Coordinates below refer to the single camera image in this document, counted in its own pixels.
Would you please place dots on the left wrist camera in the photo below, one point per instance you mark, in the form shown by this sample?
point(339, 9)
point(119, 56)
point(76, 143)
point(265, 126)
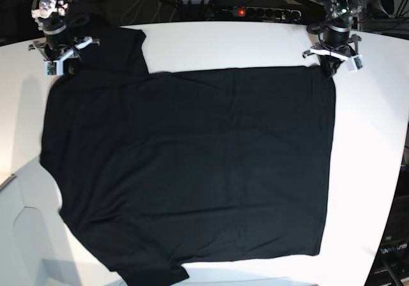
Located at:
point(355, 63)

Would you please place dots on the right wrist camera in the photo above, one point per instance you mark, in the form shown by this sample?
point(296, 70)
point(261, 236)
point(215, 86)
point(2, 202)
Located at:
point(54, 68)

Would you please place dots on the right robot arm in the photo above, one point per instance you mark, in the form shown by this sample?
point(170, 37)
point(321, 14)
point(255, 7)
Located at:
point(51, 15)

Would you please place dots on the black T-shirt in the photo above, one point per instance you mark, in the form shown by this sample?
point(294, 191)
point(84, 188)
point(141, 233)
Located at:
point(159, 170)

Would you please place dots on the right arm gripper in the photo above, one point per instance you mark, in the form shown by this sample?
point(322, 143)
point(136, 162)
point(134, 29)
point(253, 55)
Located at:
point(60, 46)

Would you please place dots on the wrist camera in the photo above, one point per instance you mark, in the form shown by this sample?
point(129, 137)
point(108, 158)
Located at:
point(355, 63)
point(54, 68)

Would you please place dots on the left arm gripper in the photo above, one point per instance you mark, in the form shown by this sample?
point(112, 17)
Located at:
point(334, 43)

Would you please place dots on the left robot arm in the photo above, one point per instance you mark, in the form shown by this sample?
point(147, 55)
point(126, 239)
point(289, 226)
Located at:
point(339, 12)

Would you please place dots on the black power strip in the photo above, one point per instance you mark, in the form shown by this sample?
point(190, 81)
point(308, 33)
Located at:
point(260, 14)

